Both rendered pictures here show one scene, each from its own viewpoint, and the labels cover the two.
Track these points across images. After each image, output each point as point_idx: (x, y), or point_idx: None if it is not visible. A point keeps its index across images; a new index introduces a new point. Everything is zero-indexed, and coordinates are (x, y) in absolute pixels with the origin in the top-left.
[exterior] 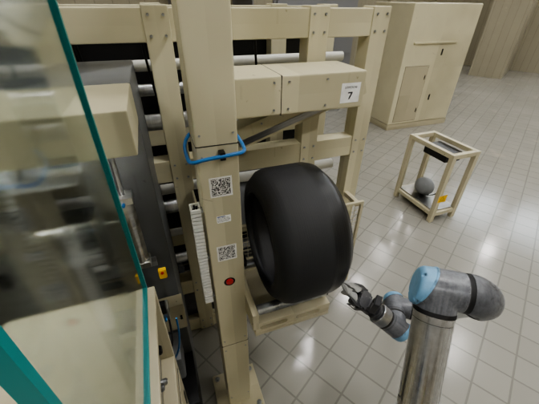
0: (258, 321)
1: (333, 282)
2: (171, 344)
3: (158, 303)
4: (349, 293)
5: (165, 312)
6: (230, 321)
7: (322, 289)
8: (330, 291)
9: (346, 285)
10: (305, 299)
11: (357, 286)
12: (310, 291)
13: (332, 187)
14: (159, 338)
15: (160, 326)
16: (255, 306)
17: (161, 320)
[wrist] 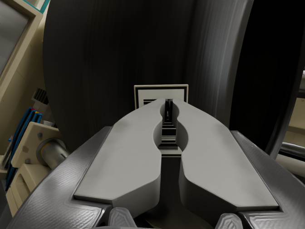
0: (24, 140)
1: None
2: (1, 93)
3: (30, 27)
4: (120, 121)
5: (44, 101)
6: None
7: (71, 13)
8: (87, 62)
9: (163, 101)
10: (52, 77)
11: (230, 152)
12: (56, 6)
13: None
14: (5, 72)
15: (14, 56)
16: (53, 129)
17: (18, 48)
